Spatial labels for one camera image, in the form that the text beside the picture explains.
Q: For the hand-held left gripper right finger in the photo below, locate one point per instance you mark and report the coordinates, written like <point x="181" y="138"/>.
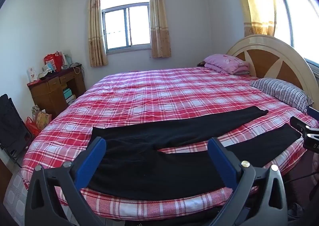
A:
<point x="221" y="163"/>

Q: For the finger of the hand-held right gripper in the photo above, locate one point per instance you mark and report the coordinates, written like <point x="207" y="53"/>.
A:
<point x="314" y="111"/>
<point x="300" y="125"/>

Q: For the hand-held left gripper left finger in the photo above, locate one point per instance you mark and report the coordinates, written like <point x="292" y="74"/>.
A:
<point x="92" y="158"/>

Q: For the black pants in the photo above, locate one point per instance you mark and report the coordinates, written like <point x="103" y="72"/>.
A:
<point x="149" y="166"/>

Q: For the striped pillow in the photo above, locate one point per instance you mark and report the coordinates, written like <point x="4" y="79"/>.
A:
<point x="281" y="91"/>

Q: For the patterned gift bag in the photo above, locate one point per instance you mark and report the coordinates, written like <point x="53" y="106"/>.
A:
<point x="42" y="118"/>

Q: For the stack of teal boxes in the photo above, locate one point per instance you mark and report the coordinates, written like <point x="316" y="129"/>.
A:
<point x="68" y="96"/>

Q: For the red plastic bag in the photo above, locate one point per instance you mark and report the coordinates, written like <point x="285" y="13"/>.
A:
<point x="32" y="127"/>

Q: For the brown wooden desk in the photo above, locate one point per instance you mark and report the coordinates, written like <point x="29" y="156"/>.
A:
<point x="47" y="96"/>

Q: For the cream wooden headboard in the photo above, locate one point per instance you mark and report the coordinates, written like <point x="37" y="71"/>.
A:
<point x="261" y="46"/>

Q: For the black folding chair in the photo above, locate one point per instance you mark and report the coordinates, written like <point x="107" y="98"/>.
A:
<point x="12" y="126"/>

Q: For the red plaid bed sheet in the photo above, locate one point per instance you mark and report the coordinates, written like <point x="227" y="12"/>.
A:
<point x="162" y="91"/>

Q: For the sliding glass window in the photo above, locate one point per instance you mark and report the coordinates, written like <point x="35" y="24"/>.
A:
<point x="117" y="28"/>
<point x="299" y="16"/>

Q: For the pink folded blanket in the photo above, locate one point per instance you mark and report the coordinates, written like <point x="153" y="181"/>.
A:
<point x="224" y="62"/>

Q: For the light blue box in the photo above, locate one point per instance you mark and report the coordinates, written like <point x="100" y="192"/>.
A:
<point x="47" y="68"/>

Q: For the white paper bag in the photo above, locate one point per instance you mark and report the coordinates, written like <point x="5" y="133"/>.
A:
<point x="66" y="59"/>

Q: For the white printed box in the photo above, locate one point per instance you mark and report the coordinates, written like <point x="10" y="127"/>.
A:
<point x="32" y="75"/>

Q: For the red gift bag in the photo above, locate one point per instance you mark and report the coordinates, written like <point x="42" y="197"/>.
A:
<point x="53" y="61"/>

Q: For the beige patterned curtain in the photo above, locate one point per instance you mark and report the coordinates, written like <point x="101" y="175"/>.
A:
<point x="159" y="21"/>
<point x="96" y="28"/>

